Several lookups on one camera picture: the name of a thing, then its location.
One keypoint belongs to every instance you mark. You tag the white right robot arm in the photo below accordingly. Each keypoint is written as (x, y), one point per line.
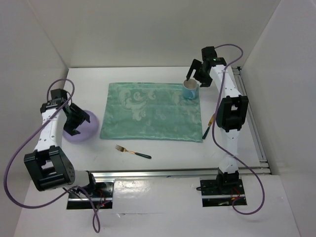
(229, 117)

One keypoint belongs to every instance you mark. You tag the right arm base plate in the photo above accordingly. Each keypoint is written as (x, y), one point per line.
(212, 196)

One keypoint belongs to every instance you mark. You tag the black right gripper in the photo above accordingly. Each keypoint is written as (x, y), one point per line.
(206, 81)

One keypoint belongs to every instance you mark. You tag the gold fork green handle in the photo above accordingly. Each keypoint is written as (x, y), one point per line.
(124, 150)

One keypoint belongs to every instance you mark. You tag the aluminium right rail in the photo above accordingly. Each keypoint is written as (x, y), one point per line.
(261, 156)

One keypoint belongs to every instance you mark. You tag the aluminium rail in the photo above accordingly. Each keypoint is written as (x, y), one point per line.
(173, 173)
(261, 156)

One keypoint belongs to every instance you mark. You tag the gold knife green handle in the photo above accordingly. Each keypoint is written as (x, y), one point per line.
(211, 121)

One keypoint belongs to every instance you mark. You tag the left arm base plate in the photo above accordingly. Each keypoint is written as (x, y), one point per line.
(102, 197)

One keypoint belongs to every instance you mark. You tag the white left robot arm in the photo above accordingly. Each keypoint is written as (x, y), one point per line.
(48, 165)

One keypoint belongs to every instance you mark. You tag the green satin placemat cloth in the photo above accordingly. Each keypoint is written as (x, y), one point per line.
(150, 111)

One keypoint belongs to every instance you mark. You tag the purple plate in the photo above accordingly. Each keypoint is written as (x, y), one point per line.
(87, 130)

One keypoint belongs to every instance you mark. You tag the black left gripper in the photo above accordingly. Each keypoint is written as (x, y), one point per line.
(80, 115)

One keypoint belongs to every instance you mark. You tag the light blue mug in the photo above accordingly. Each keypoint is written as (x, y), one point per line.
(190, 89)

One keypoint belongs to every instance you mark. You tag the aluminium front rail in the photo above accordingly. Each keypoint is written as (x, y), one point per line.
(173, 173)

